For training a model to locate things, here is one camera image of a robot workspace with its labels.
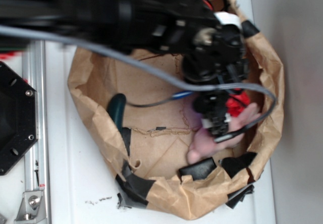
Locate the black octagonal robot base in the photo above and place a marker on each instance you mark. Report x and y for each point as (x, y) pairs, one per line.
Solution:
(18, 118)

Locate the white plastic lid board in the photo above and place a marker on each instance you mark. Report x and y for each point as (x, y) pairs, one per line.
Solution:
(82, 190)

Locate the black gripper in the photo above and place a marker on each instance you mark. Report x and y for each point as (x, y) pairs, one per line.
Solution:
(217, 59)

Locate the brown paper bag tray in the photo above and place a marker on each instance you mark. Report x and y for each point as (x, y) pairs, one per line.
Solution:
(149, 162)

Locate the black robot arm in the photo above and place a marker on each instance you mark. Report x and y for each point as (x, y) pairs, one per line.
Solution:
(113, 28)

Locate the metal corner bracket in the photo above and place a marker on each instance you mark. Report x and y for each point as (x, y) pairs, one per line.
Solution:
(32, 208)

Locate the red paper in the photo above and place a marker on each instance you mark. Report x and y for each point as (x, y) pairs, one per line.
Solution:
(237, 103)

